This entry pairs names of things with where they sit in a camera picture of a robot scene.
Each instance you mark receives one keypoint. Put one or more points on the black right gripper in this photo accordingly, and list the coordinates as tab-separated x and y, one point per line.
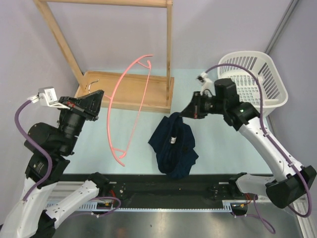
193	110

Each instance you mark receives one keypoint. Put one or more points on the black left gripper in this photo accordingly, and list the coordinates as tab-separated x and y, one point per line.
88	105

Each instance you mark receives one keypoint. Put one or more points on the navy blue shorts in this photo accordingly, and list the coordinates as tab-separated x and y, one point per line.
173	143

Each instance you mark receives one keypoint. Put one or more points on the pink clothes hanger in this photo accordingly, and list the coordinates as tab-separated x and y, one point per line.
121	92

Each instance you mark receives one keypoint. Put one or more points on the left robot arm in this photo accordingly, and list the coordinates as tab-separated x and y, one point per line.
50	147

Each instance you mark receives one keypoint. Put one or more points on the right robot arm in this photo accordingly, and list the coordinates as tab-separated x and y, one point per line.
286	184

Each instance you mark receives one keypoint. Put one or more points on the wooden clothes rack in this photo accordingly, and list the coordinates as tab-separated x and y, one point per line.
160	88

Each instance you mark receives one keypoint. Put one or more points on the white plastic laundry basket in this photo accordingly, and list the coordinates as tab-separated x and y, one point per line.
263	68

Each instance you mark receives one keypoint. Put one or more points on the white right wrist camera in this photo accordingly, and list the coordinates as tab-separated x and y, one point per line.
205	82

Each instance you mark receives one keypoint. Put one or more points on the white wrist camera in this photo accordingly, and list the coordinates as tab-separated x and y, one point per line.
205	82
47	98

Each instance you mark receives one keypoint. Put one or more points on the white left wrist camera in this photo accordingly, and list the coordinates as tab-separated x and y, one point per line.
47	98

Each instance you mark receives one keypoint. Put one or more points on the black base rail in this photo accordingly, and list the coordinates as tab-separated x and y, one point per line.
160	191

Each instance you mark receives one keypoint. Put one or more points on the white slotted cable duct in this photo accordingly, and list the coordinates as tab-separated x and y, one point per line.
225	207

